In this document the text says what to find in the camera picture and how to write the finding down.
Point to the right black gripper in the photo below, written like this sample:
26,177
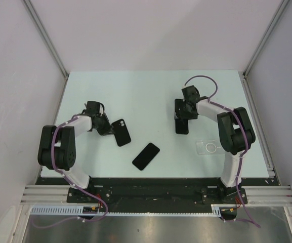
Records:
179,104

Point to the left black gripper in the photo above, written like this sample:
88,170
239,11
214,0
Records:
108,129

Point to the black smartphone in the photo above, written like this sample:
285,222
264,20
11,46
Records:
181,126
144,158

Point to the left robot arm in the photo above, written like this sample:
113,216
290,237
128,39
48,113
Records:
57,146

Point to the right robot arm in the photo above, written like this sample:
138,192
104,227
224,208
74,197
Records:
235,129

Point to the clear phone case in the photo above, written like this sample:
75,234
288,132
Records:
209,147

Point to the black smartphone on table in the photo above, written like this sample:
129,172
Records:
144,158

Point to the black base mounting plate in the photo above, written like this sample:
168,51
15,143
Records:
139,195

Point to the left aluminium frame post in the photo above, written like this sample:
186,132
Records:
32,12

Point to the aluminium frame post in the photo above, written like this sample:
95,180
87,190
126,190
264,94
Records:
266,36
32,12

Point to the front aluminium frame rail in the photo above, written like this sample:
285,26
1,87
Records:
276,196

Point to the white slotted cable duct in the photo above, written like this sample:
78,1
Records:
90,211

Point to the right aluminium side rail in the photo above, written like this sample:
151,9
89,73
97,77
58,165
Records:
258,127

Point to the right aluminium frame post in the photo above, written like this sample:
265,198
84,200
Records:
266,36

